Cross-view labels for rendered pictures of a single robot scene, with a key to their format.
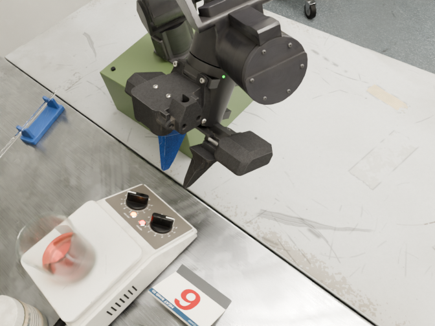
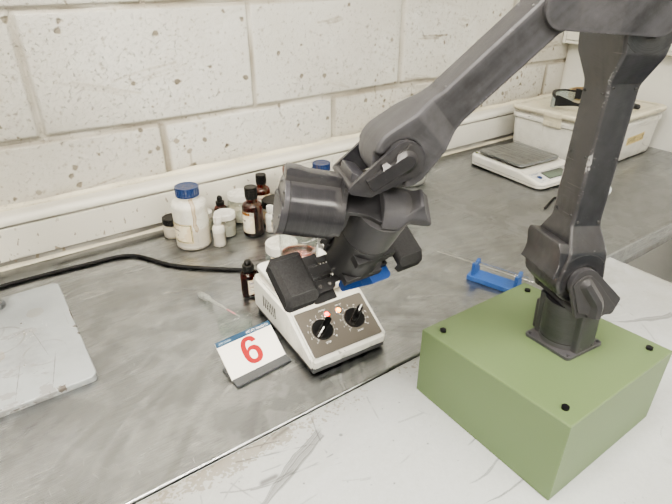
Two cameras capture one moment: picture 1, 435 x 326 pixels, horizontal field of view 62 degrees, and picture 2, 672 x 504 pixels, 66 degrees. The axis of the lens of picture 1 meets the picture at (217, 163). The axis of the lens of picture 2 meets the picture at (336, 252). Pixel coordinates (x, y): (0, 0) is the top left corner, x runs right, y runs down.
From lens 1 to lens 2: 0.59 m
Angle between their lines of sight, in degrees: 70
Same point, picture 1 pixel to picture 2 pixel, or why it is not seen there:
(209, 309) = (236, 364)
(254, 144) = (288, 275)
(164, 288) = (267, 333)
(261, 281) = (242, 414)
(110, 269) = not seen: hidden behind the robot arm
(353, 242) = not seen: outside the picture
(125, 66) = (530, 298)
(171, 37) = (544, 305)
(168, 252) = (293, 332)
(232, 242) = (295, 401)
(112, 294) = (269, 292)
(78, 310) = (262, 268)
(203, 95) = not seen: hidden behind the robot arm
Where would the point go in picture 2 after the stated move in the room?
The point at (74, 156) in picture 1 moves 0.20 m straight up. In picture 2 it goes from (445, 302) to (458, 196)
